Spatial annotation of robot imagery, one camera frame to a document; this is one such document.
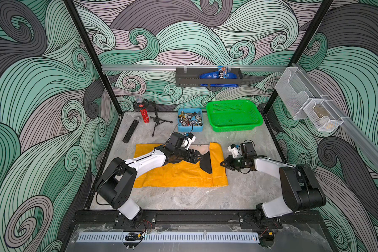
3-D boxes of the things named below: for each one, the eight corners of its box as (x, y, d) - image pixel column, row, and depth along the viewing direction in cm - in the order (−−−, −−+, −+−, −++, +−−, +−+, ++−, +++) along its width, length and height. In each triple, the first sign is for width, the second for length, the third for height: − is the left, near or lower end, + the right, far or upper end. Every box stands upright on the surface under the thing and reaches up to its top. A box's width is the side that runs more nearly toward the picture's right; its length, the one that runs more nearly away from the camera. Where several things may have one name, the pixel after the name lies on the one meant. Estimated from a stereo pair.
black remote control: (124, 142, 105) (122, 139, 102) (134, 122, 117) (133, 119, 114) (128, 143, 104) (127, 140, 102) (138, 122, 117) (137, 119, 114)
